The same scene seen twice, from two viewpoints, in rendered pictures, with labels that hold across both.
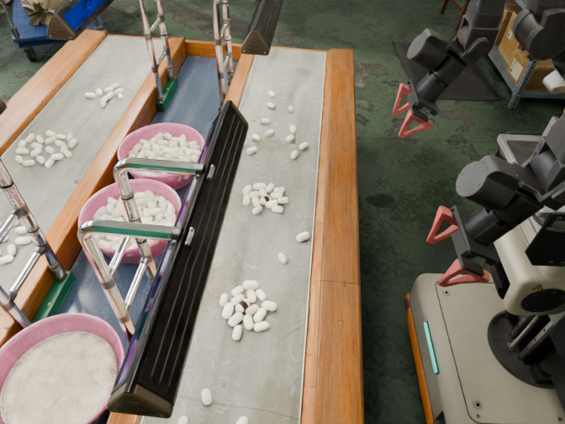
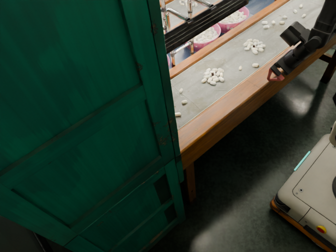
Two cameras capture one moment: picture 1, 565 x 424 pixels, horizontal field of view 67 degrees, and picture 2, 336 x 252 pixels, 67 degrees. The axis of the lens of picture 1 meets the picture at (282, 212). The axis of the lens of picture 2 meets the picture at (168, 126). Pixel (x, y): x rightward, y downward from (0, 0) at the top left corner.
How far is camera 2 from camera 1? 0.72 m
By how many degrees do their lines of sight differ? 35
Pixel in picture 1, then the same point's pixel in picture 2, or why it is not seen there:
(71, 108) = not seen: outside the picture
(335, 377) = (222, 106)
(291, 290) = (233, 79)
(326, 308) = (239, 88)
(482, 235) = (286, 60)
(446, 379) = (296, 174)
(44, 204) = (177, 19)
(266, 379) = (201, 97)
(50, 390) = not seen: hidden behind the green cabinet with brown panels
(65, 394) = not seen: hidden behind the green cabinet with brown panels
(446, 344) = (310, 163)
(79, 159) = (198, 8)
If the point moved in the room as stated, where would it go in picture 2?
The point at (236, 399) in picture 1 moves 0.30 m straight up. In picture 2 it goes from (188, 96) to (185, 50)
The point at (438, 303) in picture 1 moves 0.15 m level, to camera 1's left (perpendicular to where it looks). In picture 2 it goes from (324, 147) to (302, 134)
